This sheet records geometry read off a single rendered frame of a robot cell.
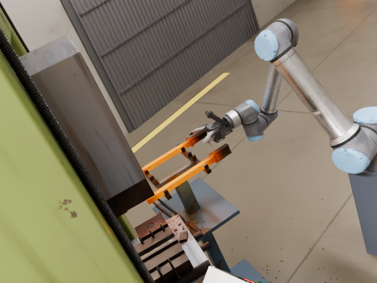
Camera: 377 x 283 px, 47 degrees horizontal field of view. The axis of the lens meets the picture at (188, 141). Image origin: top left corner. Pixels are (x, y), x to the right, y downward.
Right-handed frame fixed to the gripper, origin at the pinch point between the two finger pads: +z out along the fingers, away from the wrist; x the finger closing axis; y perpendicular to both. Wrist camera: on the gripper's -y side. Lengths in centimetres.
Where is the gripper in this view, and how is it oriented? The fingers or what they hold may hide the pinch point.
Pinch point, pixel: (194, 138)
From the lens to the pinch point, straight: 215.4
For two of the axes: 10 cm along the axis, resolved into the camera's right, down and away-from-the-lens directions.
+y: 3.6, 8.0, 4.7
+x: -4.3, -3.1, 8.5
